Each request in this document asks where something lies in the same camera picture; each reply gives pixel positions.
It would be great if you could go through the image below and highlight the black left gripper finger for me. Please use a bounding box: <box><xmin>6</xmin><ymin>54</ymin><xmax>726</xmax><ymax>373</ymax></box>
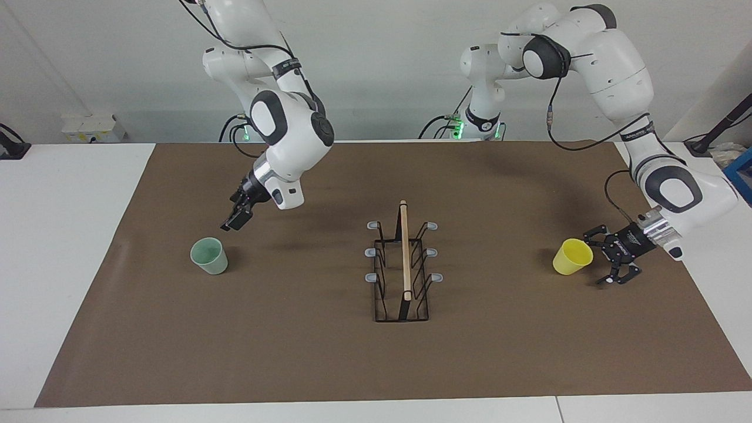
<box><xmin>583</xmin><ymin>224</ymin><xmax>615</xmax><ymax>247</ymax></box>
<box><xmin>596</xmin><ymin>258</ymin><xmax>641</xmax><ymax>287</ymax></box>

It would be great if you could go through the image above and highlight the yellow plastic cup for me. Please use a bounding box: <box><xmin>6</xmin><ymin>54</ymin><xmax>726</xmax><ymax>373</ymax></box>
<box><xmin>552</xmin><ymin>238</ymin><xmax>594</xmax><ymax>276</ymax></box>

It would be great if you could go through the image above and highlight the green plastic cup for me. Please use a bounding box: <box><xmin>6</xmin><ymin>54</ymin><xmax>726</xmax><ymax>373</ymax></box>
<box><xmin>190</xmin><ymin>237</ymin><xmax>229</xmax><ymax>276</ymax></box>

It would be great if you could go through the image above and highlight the brown table mat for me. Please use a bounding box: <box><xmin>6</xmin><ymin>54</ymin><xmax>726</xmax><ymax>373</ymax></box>
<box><xmin>34</xmin><ymin>140</ymin><xmax>752</xmax><ymax>408</ymax></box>

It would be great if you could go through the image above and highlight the blue box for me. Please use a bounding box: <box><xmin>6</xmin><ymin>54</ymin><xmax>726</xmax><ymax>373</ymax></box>
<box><xmin>723</xmin><ymin>147</ymin><xmax>752</xmax><ymax>206</ymax></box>

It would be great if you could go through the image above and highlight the crumpled white plastic bag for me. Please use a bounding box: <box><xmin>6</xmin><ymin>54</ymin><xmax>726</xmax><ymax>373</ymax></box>
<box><xmin>711</xmin><ymin>142</ymin><xmax>746</xmax><ymax>168</ymax></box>

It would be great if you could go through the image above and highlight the black angled stand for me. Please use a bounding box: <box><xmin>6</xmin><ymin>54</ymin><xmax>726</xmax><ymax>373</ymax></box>
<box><xmin>684</xmin><ymin>93</ymin><xmax>752</xmax><ymax>157</ymax></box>

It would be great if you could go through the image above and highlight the white power strip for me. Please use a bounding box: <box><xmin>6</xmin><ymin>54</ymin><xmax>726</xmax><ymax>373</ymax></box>
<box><xmin>62</xmin><ymin>113</ymin><xmax>127</xmax><ymax>143</ymax></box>

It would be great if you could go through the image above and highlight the black clamp stand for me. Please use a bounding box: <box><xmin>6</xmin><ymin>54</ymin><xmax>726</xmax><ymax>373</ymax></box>
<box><xmin>0</xmin><ymin>123</ymin><xmax>31</xmax><ymax>160</ymax></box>

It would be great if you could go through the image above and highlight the black base cable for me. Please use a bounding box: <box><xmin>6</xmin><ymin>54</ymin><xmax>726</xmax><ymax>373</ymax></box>
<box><xmin>219</xmin><ymin>115</ymin><xmax>265</xmax><ymax>159</ymax></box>
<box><xmin>418</xmin><ymin>88</ymin><xmax>472</xmax><ymax>140</ymax></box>

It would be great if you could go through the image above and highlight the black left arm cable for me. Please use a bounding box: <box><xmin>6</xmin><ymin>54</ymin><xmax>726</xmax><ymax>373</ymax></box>
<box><xmin>546</xmin><ymin>35</ymin><xmax>652</xmax><ymax>224</ymax></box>

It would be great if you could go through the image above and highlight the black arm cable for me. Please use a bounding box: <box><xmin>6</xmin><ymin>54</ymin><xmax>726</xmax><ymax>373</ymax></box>
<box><xmin>179</xmin><ymin>0</ymin><xmax>327</xmax><ymax>115</ymax></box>
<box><xmin>546</xmin><ymin>35</ymin><xmax>652</xmax><ymax>224</ymax></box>

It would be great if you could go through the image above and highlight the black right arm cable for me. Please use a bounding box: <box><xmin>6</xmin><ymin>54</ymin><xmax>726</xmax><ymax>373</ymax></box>
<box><xmin>179</xmin><ymin>0</ymin><xmax>327</xmax><ymax>115</ymax></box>

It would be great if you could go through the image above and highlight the black wire cup rack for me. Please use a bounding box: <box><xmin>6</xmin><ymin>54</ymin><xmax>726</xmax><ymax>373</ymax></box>
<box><xmin>364</xmin><ymin>200</ymin><xmax>444</xmax><ymax>323</ymax></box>

